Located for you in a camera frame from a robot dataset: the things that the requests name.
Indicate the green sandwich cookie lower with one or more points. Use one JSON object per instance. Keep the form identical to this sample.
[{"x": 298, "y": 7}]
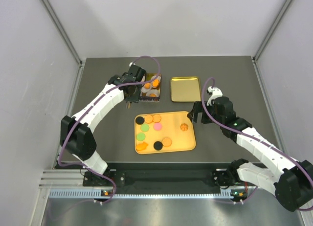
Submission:
[{"x": 140, "y": 136}]

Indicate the yellow cookie tray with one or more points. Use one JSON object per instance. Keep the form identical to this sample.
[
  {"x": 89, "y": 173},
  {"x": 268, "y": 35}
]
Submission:
[{"x": 171, "y": 121}]

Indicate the white paper cup bottom right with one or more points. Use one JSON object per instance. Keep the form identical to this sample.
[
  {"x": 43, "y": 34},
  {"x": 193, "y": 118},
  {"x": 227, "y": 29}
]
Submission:
[{"x": 153, "y": 91}]

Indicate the aluminium frame rail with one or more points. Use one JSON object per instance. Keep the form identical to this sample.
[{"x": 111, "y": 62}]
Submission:
[{"x": 66, "y": 178}]

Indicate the tan biscuit lower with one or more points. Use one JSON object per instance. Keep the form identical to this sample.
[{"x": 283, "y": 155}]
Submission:
[{"x": 166, "y": 142}]

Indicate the black sandwich cookie lower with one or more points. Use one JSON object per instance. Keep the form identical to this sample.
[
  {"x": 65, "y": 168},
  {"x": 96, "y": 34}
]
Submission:
[{"x": 158, "y": 145}]

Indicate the grey cable duct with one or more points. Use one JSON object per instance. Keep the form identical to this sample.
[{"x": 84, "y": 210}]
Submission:
[{"x": 105, "y": 194}]

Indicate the tan biscuit top left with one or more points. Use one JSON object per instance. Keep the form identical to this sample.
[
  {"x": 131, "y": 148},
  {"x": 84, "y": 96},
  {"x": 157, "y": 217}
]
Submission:
[{"x": 148, "y": 119}]

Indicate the tan biscuit top right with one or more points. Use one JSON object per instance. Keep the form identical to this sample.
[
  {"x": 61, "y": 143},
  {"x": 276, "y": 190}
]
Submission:
[{"x": 156, "y": 118}]

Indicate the green sandwich cookie upper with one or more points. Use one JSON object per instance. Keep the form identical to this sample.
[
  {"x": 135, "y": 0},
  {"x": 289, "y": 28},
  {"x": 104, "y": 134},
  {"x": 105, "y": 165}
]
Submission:
[{"x": 144, "y": 128}]

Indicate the pink sandwich cookie lower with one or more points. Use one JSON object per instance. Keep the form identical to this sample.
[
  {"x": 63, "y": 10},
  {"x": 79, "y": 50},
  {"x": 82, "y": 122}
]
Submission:
[{"x": 157, "y": 126}]

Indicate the orange swirl cookie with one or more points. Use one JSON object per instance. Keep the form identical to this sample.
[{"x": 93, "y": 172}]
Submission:
[{"x": 184, "y": 127}]

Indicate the white paper cup centre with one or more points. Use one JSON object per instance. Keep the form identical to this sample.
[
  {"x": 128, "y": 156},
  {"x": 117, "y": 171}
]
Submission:
[{"x": 144, "y": 90}]

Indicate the white paper cup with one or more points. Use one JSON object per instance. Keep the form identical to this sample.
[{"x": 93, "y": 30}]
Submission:
[
  {"x": 144, "y": 90},
  {"x": 153, "y": 91},
  {"x": 156, "y": 77}
]

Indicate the gold tin lid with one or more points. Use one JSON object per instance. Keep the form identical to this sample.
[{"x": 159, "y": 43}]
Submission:
[{"x": 185, "y": 89}]

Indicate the black sandwich cookie upper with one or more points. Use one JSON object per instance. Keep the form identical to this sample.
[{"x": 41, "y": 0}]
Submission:
[{"x": 139, "y": 120}]

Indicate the tan biscuit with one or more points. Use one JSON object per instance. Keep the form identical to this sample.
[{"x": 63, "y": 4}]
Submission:
[
  {"x": 166, "y": 142},
  {"x": 148, "y": 119},
  {"x": 156, "y": 118}
]

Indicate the black sandwich cookie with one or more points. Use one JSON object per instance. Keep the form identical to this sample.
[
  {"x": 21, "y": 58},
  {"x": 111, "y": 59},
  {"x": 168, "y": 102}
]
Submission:
[
  {"x": 139, "y": 120},
  {"x": 158, "y": 145}
]

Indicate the square cookie tin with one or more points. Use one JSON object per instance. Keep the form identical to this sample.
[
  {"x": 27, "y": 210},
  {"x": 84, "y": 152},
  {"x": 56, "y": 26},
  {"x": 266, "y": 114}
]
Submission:
[{"x": 143, "y": 97}]

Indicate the orange fish cookie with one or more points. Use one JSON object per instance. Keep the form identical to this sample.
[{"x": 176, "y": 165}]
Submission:
[
  {"x": 141, "y": 146},
  {"x": 155, "y": 83}
]

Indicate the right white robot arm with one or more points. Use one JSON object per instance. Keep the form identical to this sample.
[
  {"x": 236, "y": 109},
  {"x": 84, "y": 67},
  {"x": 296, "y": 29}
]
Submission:
[{"x": 287, "y": 179}]

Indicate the green sandwich cookie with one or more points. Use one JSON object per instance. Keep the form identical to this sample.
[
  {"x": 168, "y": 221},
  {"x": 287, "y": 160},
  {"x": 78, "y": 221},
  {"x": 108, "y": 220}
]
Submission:
[
  {"x": 140, "y": 136},
  {"x": 144, "y": 128}
]

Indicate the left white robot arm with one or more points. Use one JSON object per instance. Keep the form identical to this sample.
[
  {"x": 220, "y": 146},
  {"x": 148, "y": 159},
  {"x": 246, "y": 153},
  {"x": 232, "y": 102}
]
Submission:
[{"x": 76, "y": 134}]

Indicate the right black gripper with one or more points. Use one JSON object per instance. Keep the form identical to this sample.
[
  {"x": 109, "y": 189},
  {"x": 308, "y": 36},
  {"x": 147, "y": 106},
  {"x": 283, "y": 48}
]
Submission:
[{"x": 198, "y": 107}]

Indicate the white paper cup top right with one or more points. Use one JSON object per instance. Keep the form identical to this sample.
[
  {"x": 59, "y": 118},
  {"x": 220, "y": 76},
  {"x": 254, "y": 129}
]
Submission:
[{"x": 156, "y": 77}]

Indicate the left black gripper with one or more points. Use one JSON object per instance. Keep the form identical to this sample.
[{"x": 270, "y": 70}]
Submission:
[{"x": 134, "y": 99}]

